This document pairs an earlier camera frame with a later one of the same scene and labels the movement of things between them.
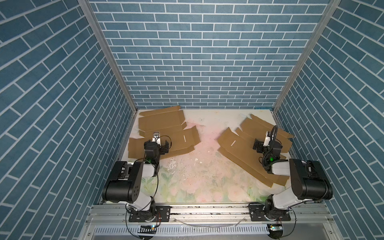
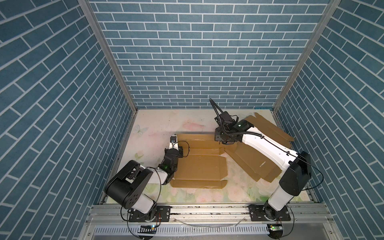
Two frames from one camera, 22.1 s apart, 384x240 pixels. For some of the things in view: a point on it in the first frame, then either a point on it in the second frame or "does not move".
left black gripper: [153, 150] -> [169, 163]
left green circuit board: [147, 229] does not move
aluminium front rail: [117, 214] does not move
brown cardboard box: [237, 146] does not move
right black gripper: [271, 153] -> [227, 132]
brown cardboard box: [168, 122] -> [202, 165]
